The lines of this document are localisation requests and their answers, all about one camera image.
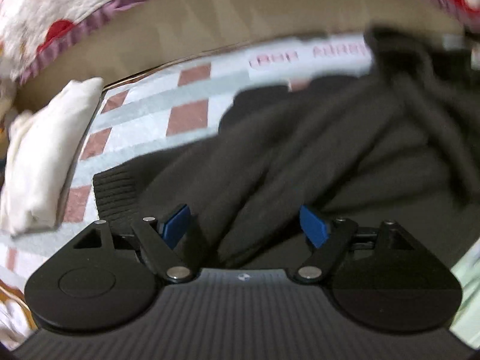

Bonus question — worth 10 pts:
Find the dark grey knit sweater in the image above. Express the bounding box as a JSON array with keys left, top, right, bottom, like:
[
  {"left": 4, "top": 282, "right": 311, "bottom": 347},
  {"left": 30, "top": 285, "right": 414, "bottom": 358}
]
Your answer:
[{"left": 93, "top": 27, "right": 479, "bottom": 267}]

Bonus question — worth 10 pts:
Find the checkered pink white mat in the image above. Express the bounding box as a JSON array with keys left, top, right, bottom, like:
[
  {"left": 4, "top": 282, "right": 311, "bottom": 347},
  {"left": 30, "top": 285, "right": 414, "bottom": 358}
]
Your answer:
[{"left": 1, "top": 34, "right": 372, "bottom": 289}]

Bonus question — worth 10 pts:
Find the cream white pillow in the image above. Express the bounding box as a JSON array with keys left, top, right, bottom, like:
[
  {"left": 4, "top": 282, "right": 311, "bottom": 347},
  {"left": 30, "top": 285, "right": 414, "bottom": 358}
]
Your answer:
[{"left": 1, "top": 77, "right": 103, "bottom": 236}]

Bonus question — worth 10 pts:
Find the beige bed base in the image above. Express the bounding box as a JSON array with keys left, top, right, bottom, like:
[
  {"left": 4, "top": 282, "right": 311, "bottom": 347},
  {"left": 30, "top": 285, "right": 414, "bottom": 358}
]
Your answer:
[{"left": 16, "top": 0, "right": 463, "bottom": 111}]

